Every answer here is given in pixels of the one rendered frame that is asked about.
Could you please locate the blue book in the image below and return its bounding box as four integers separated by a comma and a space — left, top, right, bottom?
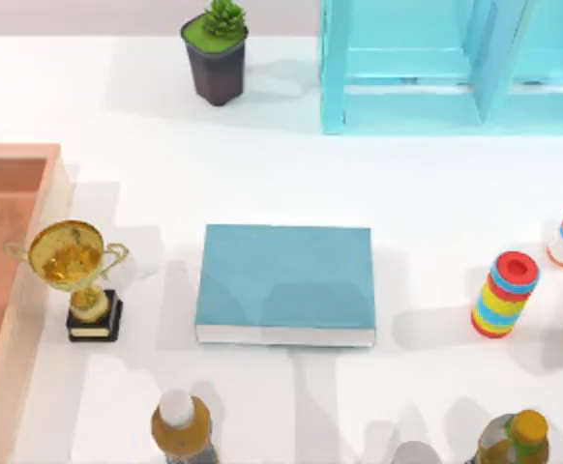
194, 223, 377, 349

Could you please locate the green plant in dark pot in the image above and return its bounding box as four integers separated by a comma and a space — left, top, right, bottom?
180, 0, 250, 107

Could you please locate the light blue rack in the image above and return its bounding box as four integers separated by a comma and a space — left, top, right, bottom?
318, 0, 563, 136

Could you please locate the gold trophy on black base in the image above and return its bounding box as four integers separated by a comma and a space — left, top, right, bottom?
3, 219, 131, 344

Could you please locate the amber bottle with white cap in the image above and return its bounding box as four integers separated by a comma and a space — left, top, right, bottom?
150, 389, 219, 464

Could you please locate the stack of coloured rings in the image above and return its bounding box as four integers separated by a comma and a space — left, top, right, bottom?
470, 250, 540, 341

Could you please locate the grey bottle cap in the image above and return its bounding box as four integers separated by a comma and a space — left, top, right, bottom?
391, 440, 440, 464

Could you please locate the shallow salmon-coloured box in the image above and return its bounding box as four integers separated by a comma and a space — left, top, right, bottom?
0, 142, 73, 464

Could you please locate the bottle with yellow cap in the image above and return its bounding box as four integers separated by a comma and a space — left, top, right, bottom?
471, 409, 550, 464

